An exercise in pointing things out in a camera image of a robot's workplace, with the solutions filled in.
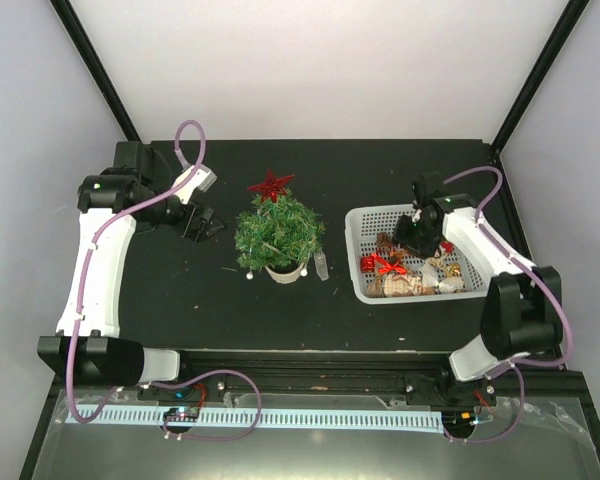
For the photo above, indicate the red glitter star topper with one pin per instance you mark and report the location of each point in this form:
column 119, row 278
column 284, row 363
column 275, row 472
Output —
column 272, row 187

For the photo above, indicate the red gift box ornament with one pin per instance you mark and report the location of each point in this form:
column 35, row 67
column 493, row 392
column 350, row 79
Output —
column 367, row 264

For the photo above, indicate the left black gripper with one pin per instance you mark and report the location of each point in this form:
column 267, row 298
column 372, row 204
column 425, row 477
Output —
column 197, row 232

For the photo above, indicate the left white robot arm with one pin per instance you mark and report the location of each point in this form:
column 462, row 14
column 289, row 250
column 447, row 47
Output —
column 141, row 188

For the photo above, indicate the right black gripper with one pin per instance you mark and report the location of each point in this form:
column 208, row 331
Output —
column 420, row 252

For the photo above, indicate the white mesh bow bell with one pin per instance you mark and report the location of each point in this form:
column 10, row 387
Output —
column 433, row 283

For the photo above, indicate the brown pine cone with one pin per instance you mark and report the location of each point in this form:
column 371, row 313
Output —
column 384, row 240

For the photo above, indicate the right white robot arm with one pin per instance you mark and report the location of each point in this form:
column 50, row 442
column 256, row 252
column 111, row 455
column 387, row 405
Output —
column 522, row 321

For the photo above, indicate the small green christmas tree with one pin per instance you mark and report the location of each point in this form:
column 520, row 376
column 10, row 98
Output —
column 278, row 237

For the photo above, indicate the right black frame post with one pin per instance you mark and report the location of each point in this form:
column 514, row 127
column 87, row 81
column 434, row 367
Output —
column 549, row 53

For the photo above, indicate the beige fabric sack ornament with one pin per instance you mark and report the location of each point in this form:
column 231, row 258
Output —
column 395, row 285

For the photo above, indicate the left black frame post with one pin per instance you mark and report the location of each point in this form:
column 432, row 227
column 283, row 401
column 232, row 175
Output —
column 90, row 58

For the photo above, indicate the white slotted cable duct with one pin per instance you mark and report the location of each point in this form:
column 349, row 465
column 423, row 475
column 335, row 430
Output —
column 268, row 418

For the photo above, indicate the red ribbon bow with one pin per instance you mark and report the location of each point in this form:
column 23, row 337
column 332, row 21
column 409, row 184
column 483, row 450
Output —
column 392, row 265

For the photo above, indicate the black frame post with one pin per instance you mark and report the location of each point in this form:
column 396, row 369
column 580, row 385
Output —
column 549, row 53
column 90, row 58

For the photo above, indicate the white perforated plastic basket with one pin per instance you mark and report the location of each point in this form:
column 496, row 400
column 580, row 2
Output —
column 361, row 228

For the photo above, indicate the gold bow ornament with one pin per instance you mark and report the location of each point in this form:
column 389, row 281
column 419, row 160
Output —
column 453, row 270

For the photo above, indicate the red glitter reindeer ornament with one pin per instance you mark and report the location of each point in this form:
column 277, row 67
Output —
column 447, row 247

